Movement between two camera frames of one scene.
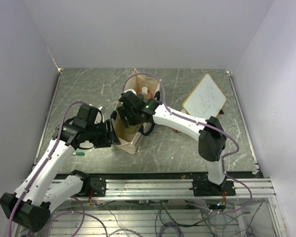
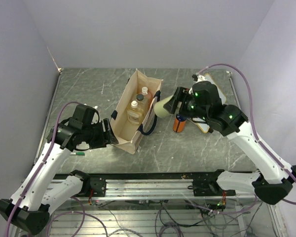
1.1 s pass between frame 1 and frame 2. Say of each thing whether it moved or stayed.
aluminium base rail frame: stayed
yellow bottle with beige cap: moved
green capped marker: stayed
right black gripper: moved
